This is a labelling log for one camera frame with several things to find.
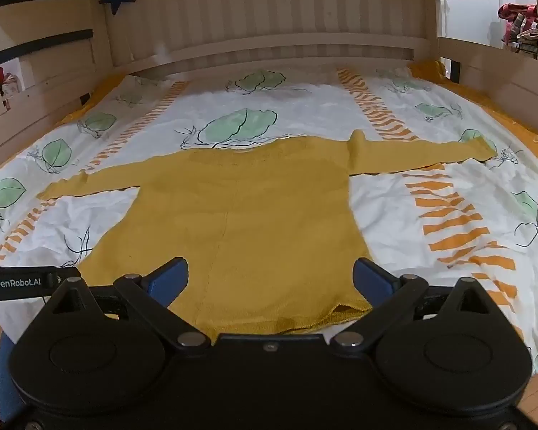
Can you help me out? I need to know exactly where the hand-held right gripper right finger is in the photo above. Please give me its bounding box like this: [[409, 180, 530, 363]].
[[331, 257, 505, 355]]

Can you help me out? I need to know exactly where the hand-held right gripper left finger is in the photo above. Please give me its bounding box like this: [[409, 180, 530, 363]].
[[38, 257, 212, 355]]

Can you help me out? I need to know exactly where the yellow knit sweater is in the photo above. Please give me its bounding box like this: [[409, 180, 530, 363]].
[[37, 129, 497, 336]]

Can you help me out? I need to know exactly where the white leaf-print duvet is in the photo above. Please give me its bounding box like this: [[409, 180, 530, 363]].
[[0, 67, 538, 374]]

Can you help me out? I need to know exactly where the red patterned cloth bundle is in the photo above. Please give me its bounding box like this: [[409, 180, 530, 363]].
[[497, 4, 538, 54]]

